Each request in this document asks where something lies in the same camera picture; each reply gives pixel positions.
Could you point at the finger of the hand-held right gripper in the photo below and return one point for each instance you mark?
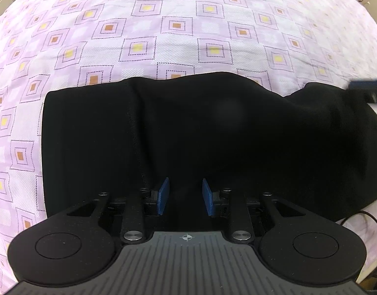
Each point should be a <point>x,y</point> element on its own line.
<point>367,85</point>

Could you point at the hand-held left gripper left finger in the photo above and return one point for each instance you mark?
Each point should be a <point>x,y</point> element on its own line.
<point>163,196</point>

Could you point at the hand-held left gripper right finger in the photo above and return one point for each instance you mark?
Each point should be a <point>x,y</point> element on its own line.
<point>207,197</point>

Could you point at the black pants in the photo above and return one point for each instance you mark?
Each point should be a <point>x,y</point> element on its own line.
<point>206,135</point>

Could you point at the purple checked bed sheet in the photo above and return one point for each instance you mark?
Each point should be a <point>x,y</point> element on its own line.
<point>176,9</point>

